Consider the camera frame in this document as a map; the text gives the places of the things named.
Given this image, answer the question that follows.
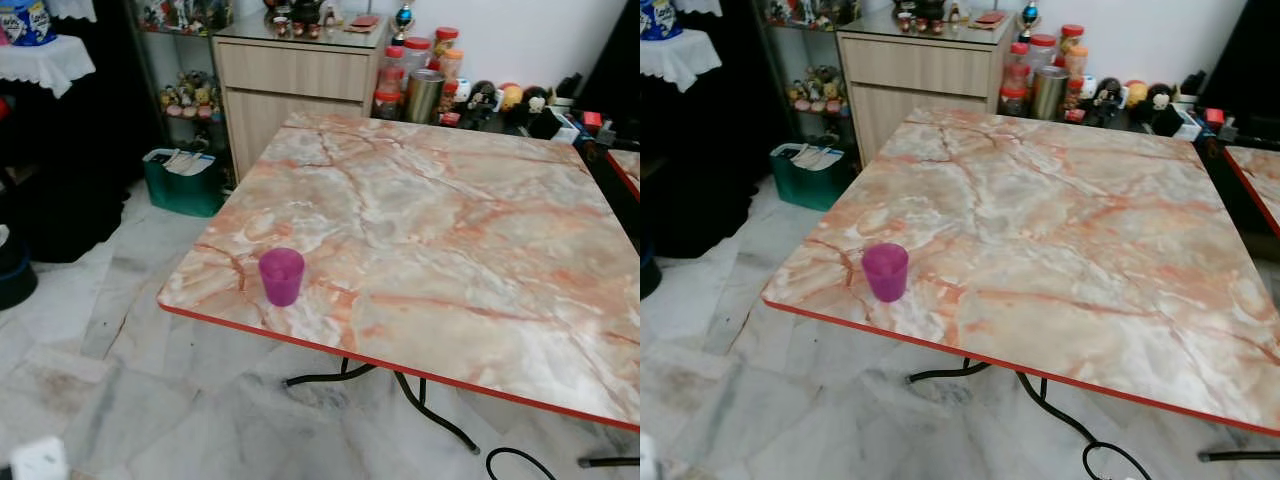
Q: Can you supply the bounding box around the green plastic storage bin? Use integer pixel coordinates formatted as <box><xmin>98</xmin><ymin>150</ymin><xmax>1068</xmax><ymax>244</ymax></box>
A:
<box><xmin>142</xmin><ymin>147</ymin><xmax>227</xmax><ymax>219</ymax></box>
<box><xmin>769</xmin><ymin>142</ymin><xmax>853</xmax><ymax>212</ymax></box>

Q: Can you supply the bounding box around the white lace cloth shelf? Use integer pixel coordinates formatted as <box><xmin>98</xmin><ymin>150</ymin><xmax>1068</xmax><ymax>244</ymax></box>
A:
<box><xmin>0</xmin><ymin>34</ymin><xmax>97</xmax><ymax>99</ymax></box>
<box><xmin>640</xmin><ymin>28</ymin><xmax>723</xmax><ymax>93</ymax></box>

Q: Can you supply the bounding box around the marble pattern folding table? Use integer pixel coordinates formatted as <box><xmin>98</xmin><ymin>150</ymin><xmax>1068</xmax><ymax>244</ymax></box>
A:
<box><xmin>157</xmin><ymin>110</ymin><xmax>641</xmax><ymax>433</ymax></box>
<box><xmin>762</xmin><ymin>107</ymin><xmax>1280</xmax><ymax>438</ymax></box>

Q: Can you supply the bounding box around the blue snack bag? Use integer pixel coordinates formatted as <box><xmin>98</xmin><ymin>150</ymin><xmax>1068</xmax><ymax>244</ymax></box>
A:
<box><xmin>640</xmin><ymin>0</ymin><xmax>684</xmax><ymax>41</ymax></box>
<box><xmin>0</xmin><ymin>0</ymin><xmax>57</xmax><ymax>47</ymax></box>

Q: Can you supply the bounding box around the glass shelf with figurines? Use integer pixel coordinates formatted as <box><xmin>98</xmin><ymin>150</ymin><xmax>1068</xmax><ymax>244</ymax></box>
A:
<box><xmin>760</xmin><ymin>0</ymin><xmax>851</xmax><ymax>141</ymax></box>
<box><xmin>130</xmin><ymin>0</ymin><xmax>237</xmax><ymax>151</ymax></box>

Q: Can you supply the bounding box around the purple plastic cup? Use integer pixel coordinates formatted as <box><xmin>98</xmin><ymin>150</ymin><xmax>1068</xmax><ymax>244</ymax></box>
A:
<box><xmin>258</xmin><ymin>247</ymin><xmax>306</xmax><ymax>308</ymax></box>
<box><xmin>861</xmin><ymin>242</ymin><xmax>910</xmax><ymax>303</ymax></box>

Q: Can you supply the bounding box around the steel cylindrical canister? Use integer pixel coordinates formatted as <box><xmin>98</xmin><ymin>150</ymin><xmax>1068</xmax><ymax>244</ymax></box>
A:
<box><xmin>1031</xmin><ymin>65</ymin><xmax>1071</xmax><ymax>121</ymax></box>
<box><xmin>405</xmin><ymin>69</ymin><xmax>446</xmax><ymax>125</ymax></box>

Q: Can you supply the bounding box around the light wood drawer cabinet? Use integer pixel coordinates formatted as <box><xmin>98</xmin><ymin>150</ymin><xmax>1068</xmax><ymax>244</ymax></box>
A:
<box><xmin>213</xmin><ymin>12</ymin><xmax>392</xmax><ymax>181</ymax></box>
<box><xmin>836</xmin><ymin>8</ymin><xmax>1015</xmax><ymax>167</ymax></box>

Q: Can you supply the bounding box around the black table leg frame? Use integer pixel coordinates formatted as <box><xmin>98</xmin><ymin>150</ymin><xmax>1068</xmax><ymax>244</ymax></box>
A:
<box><xmin>906</xmin><ymin>358</ymin><xmax>1101</xmax><ymax>446</ymax></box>
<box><xmin>283</xmin><ymin>358</ymin><xmax>482</xmax><ymax>454</ymax></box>

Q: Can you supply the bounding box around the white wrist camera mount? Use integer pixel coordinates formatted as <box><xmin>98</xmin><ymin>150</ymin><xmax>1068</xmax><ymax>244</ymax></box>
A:
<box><xmin>9</xmin><ymin>436</ymin><xmax>69</xmax><ymax>480</ymax></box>

